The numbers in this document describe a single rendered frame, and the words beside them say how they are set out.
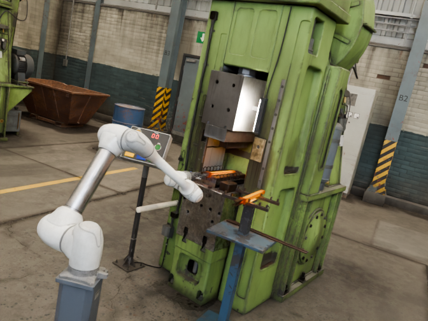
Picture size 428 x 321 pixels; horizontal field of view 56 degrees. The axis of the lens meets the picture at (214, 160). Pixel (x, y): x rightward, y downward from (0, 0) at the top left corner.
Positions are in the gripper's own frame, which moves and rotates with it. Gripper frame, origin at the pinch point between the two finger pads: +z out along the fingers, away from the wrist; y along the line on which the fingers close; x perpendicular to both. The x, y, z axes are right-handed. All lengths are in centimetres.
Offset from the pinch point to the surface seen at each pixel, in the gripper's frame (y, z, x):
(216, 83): -10, 7, 67
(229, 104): 5, 6, 55
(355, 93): -76, 527, 85
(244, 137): 7.6, 31.9, 29.6
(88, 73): -776, 460, 6
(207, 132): -9.0, 6.0, 30.3
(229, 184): 18.9, 6.6, -2.4
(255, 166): 29.3, 19.5, 13.5
